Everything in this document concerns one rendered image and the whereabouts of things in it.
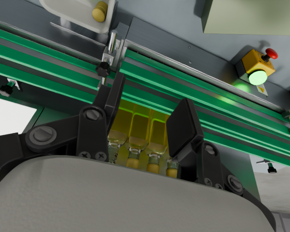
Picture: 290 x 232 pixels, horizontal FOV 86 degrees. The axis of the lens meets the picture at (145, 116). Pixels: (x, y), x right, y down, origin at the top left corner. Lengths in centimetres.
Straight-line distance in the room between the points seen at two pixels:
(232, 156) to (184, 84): 53
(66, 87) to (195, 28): 43
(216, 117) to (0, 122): 66
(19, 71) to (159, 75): 40
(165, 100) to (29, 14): 45
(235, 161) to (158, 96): 56
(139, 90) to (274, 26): 36
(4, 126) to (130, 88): 38
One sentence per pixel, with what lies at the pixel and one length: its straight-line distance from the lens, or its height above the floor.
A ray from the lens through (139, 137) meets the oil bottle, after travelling 41.
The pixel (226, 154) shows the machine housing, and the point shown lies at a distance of 86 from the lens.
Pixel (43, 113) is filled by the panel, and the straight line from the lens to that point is 59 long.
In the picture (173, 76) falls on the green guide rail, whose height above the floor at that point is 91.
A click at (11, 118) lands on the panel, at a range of 60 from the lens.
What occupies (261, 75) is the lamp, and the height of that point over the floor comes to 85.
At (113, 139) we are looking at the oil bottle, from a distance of 40.
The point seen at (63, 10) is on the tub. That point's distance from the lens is 52.
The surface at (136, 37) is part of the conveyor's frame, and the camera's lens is 45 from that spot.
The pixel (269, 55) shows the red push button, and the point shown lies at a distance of 60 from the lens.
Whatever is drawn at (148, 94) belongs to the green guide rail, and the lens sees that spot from 45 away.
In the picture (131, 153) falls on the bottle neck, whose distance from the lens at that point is 41.
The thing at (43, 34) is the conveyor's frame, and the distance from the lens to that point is 55.
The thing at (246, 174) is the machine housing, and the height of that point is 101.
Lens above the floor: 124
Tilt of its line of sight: 34 degrees down
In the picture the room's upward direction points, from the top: 171 degrees counter-clockwise
